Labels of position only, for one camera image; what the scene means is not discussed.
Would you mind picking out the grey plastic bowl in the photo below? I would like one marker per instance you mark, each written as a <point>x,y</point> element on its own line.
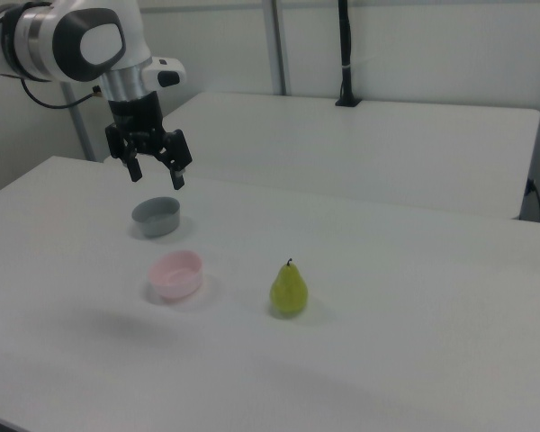
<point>157,218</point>

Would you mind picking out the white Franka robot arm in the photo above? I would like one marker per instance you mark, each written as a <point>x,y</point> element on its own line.
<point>49,40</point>

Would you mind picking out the black camera stand pole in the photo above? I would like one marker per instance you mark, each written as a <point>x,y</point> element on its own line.
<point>345,54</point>

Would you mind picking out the white side table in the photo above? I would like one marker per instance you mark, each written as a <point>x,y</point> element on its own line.
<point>364,144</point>

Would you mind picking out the green pear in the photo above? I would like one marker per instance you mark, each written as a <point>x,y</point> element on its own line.
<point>289,290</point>

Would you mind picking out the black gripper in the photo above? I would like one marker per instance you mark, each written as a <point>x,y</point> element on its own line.
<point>135,117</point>

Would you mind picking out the aluminium frame post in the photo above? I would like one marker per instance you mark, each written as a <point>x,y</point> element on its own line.
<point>80,126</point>
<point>278,45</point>

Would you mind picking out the pink plastic bowl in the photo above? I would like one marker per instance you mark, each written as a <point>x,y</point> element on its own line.
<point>176,276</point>

